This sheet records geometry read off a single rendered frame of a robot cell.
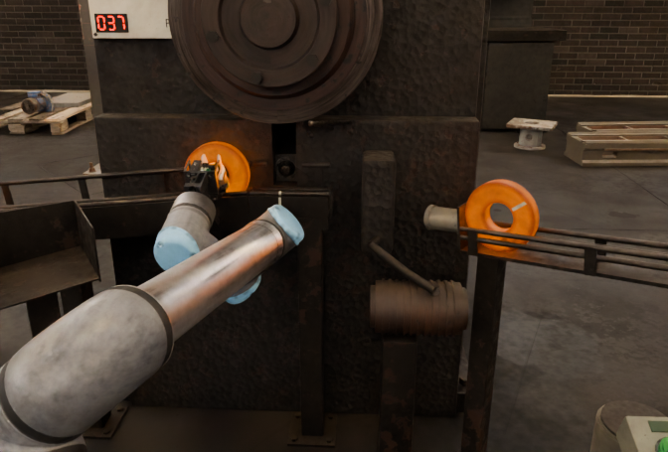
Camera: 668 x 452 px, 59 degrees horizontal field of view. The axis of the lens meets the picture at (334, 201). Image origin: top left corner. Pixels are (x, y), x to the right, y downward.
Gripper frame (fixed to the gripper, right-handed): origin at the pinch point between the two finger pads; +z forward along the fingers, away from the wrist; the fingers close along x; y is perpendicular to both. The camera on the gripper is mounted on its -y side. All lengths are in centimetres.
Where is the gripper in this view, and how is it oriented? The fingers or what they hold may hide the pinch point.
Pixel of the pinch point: (216, 166)
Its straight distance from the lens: 147.8
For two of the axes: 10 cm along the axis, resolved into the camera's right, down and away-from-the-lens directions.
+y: -0.2, -8.2, -5.8
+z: 0.5, -5.8, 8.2
